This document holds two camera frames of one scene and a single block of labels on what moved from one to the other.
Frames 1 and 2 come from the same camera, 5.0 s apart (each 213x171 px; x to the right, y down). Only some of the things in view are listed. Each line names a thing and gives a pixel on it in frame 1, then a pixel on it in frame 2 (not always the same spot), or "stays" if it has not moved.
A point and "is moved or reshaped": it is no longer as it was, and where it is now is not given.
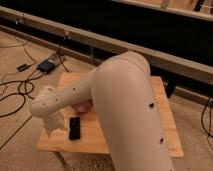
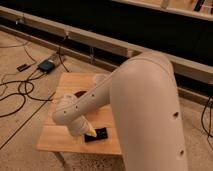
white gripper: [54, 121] -> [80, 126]
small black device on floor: [23, 67] stays
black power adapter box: [46, 66] stays
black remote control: [74, 128] is moved or reshaped
